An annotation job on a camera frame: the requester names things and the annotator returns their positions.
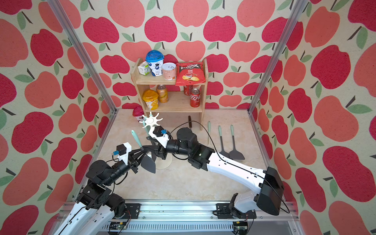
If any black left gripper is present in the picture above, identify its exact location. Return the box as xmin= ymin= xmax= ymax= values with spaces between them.
xmin=103 ymin=146 xmax=148 ymax=187

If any grey turner green handle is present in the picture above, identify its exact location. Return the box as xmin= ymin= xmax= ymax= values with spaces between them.
xmin=218 ymin=125 xmax=229 ymax=158

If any grey slotted spatula green handle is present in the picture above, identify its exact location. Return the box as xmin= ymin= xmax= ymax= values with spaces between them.
xmin=229 ymin=124 xmax=245 ymax=161

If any cream spoon green handle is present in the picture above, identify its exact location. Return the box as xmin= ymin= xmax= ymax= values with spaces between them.
xmin=207 ymin=121 xmax=212 ymax=146

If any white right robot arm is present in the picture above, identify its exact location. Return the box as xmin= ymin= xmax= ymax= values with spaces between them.
xmin=149 ymin=126 xmax=285 ymax=218

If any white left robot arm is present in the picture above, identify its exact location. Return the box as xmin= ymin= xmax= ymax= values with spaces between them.
xmin=54 ymin=148 xmax=147 ymax=235

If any white utensil rack stand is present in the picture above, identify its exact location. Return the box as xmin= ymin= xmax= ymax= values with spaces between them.
xmin=139 ymin=112 xmax=173 ymax=170

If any red lid small cup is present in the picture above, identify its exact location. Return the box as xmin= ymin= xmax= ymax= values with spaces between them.
xmin=132 ymin=106 xmax=145 ymax=121

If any wooden two-tier shelf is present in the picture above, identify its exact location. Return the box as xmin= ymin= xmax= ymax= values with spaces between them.
xmin=131 ymin=58 xmax=209 ymax=123

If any yellow mango cup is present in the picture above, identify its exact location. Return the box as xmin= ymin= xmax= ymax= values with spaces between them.
xmin=143 ymin=89 xmax=159 ymax=110

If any orange soda can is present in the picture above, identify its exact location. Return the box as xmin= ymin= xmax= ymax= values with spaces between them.
xmin=157 ymin=85 xmax=168 ymax=103

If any red cola can front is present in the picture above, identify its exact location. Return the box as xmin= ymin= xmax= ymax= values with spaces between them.
xmin=190 ymin=88 xmax=201 ymax=108

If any red cola can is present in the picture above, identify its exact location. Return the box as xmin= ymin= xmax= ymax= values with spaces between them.
xmin=190 ymin=88 xmax=201 ymax=108
xmin=184 ymin=85 xmax=193 ymax=96

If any red cola can back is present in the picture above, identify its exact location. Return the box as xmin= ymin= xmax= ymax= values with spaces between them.
xmin=184 ymin=85 xmax=193 ymax=96

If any pink tin can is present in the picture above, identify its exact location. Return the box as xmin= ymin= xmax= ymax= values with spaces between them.
xmin=162 ymin=62 xmax=177 ymax=80

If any small white green carton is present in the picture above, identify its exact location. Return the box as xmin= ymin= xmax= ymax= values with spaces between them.
xmin=138 ymin=61 xmax=151 ymax=75

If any red chips bag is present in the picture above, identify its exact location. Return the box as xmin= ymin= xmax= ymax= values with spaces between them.
xmin=175 ymin=62 xmax=206 ymax=86

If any blue lid yogurt cup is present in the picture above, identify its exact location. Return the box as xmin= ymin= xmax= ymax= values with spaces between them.
xmin=146 ymin=50 xmax=164 ymax=76

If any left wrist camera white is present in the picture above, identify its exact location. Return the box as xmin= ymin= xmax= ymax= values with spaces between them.
xmin=113 ymin=142 xmax=132 ymax=165

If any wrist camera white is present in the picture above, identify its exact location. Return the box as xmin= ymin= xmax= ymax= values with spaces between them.
xmin=149 ymin=126 xmax=170 ymax=148
xmin=113 ymin=142 xmax=132 ymax=165

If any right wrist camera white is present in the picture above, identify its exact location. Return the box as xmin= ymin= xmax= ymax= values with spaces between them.
xmin=149 ymin=126 xmax=170 ymax=148

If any aluminium frame post left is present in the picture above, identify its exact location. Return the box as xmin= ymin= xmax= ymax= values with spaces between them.
xmin=47 ymin=0 xmax=118 ymax=115

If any aluminium frame post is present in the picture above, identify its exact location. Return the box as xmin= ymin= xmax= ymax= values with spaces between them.
xmin=248 ymin=0 xmax=309 ymax=116
xmin=47 ymin=0 xmax=118 ymax=115

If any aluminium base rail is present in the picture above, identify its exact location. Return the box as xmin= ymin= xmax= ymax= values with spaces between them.
xmin=61 ymin=199 xmax=300 ymax=234

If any aluminium frame post right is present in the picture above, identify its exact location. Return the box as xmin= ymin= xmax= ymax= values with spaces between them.
xmin=248 ymin=0 xmax=309 ymax=116

